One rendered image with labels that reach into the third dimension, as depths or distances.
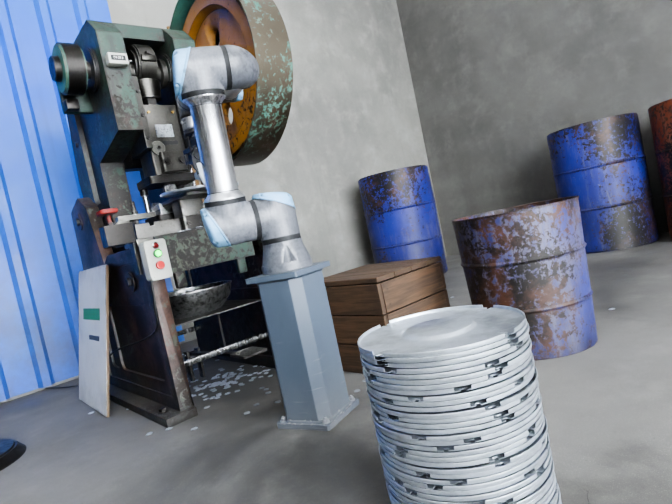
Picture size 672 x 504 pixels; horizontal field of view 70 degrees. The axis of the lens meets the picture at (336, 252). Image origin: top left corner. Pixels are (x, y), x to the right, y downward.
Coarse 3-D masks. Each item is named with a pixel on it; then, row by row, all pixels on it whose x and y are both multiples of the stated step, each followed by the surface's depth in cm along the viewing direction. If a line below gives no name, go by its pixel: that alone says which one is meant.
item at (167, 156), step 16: (160, 112) 194; (176, 112) 199; (160, 128) 194; (176, 128) 198; (160, 144) 192; (176, 144) 198; (144, 160) 197; (160, 160) 191; (176, 160) 194; (144, 176) 200
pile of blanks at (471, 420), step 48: (528, 336) 80; (384, 384) 76; (432, 384) 73; (480, 384) 71; (528, 384) 77; (384, 432) 80; (432, 432) 72; (480, 432) 71; (528, 432) 74; (432, 480) 73; (480, 480) 71; (528, 480) 73
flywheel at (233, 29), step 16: (208, 0) 213; (224, 0) 204; (192, 16) 225; (208, 16) 222; (224, 16) 212; (240, 16) 198; (192, 32) 231; (208, 32) 224; (224, 32) 215; (240, 32) 206; (224, 112) 229; (240, 112) 217; (240, 128) 213; (240, 144) 216
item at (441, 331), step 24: (432, 312) 99; (456, 312) 95; (480, 312) 91; (504, 312) 87; (360, 336) 89; (384, 336) 88; (408, 336) 83; (432, 336) 79; (456, 336) 78; (480, 336) 75; (504, 336) 72
